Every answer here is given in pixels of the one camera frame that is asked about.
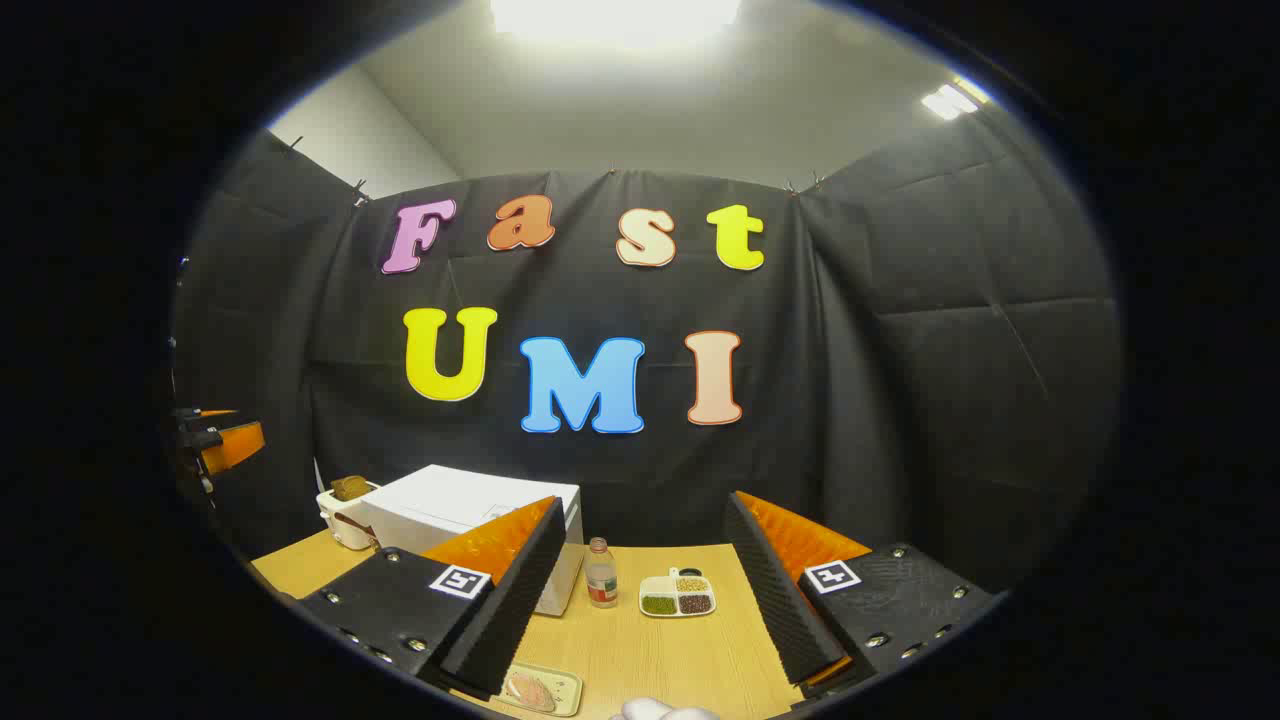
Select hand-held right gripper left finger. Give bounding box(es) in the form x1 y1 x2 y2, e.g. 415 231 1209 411
298 495 568 701

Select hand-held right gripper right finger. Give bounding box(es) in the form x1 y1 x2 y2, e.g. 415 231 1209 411
722 490 998 693

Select sesame bread bun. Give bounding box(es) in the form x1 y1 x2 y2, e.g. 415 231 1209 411
505 672 557 713

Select white microwave oven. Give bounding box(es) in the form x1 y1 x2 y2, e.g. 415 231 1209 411
360 464 584 617

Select pale green tray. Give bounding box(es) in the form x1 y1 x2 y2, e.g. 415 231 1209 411
497 662 583 717

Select clear plastic bottle red label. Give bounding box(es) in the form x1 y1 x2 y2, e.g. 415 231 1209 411
585 537 619 609

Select white divided dish with beans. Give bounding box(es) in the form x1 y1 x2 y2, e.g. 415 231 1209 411
639 567 717 618

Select white toaster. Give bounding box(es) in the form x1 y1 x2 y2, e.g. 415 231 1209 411
317 480 383 551

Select black backdrop cloth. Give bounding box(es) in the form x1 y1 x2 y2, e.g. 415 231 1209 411
170 105 1123 591

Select small ceiling light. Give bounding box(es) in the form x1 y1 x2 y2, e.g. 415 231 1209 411
920 78 991 121

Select large ceiling light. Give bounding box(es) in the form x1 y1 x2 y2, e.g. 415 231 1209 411
490 0 741 46

